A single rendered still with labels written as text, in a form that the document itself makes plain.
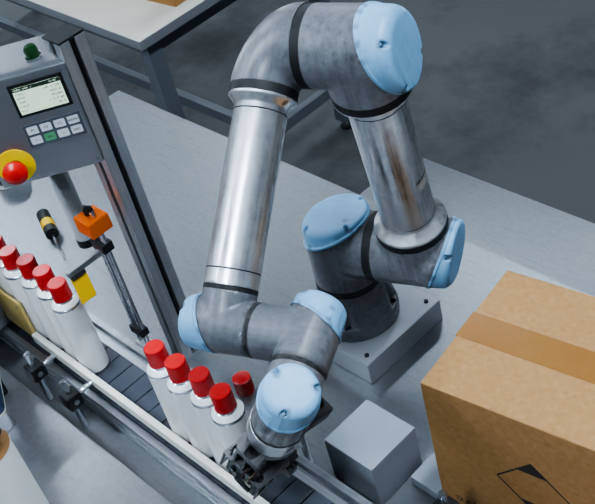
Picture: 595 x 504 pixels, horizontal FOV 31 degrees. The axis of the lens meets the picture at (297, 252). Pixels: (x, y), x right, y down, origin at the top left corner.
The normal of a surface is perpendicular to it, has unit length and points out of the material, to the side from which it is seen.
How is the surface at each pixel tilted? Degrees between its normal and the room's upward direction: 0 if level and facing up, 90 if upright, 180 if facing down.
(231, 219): 39
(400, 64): 82
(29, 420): 0
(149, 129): 0
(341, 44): 54
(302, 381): 30
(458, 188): 0
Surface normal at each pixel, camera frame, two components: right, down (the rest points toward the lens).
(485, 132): -0.21, -0.74
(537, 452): -0.58, 0.62
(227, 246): -0.32, -0.15
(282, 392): 0.17, -0.47
